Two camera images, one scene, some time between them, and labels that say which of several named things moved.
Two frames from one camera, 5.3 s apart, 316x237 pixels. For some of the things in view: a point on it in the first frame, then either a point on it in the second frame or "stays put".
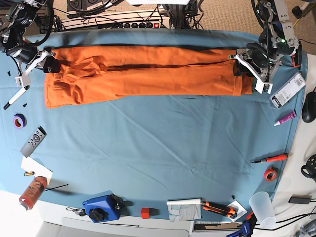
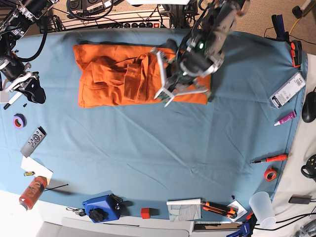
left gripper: (46, 60) to (28, 84)
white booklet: (184, 210) stays put
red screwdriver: (273, 158) stays put
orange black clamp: (296, 58) stays put
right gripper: (255, 61) to (175, 83)
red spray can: (34, 191) stays put
